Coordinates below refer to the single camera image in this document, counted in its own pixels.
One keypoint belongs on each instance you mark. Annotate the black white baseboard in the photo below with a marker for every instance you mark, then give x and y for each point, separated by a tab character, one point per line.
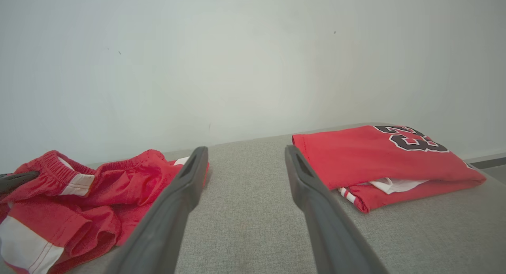
490	162

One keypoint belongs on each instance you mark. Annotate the red white shorts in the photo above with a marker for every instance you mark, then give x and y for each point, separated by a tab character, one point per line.
79	218

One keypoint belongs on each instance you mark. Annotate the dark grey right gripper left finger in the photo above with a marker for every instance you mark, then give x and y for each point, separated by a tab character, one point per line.
166	226

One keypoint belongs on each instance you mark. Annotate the red white jersey shirt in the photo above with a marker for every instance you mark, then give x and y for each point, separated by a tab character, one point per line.
367	155

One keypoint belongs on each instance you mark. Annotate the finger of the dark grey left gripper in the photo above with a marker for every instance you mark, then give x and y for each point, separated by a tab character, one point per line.
14	180

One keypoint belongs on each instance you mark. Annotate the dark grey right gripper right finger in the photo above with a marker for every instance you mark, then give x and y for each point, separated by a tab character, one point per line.
332	234

